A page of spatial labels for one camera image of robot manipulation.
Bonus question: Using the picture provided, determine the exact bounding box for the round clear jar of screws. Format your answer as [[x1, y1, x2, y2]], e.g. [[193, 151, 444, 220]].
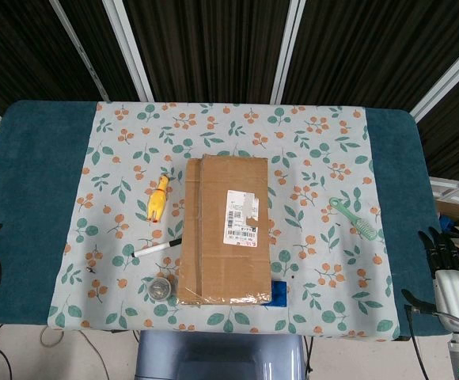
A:
[[146, 276, 172, 302]]

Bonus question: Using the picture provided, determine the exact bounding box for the floral leaf print tablecloth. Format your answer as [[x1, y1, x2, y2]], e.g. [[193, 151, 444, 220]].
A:
[[46, 101, 400, 342]]

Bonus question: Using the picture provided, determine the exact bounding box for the beige floor cable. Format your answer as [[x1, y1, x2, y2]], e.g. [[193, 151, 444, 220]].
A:
[[41, 328, 110, 380]]

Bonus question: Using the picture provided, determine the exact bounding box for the brown cardboard shipping box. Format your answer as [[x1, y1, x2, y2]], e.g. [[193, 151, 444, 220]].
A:
[[176, 156, 273, 306]]

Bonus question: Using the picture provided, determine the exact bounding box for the white marker pen black cap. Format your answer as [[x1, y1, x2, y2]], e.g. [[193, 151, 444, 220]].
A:
[[131, 240, 182, 258]]

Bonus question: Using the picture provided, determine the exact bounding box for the white aluminium frame rail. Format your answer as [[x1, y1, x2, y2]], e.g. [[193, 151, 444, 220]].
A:
[[429, 176, 459, 199]]

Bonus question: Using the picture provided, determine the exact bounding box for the white aluminium frame post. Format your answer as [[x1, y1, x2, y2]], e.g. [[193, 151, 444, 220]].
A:
[[409, 39, 459, 122], [271, 0, 305, 104], [102, 0, 154, 102]]

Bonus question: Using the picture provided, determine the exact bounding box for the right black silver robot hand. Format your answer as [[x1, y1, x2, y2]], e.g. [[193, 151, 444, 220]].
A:
[[401, 227, 459, 334]]

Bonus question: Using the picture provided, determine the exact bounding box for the blue toy building block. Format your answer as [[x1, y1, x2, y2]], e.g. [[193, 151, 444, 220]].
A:
[[263, 279, 289, 308]]

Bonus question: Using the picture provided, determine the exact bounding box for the black right hand cable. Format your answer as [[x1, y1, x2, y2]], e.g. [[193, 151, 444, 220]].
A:
[[405, 306, 431, 380]]

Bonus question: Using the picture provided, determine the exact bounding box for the thin white frame post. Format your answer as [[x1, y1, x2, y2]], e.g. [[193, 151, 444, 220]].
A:
[[49, 0, 112, 102]]

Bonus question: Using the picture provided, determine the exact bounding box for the teal plush table cover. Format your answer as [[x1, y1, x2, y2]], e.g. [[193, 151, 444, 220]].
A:
[[0, 99, 459, 341]]

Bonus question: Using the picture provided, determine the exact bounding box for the green toothbrush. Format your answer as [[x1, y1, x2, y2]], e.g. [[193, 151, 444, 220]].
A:
[[328, 196, 379, 241]]

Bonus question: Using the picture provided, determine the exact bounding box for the yellow rubber chicken toy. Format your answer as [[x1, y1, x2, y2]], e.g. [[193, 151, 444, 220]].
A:
[[146, 176, 171, 225]]

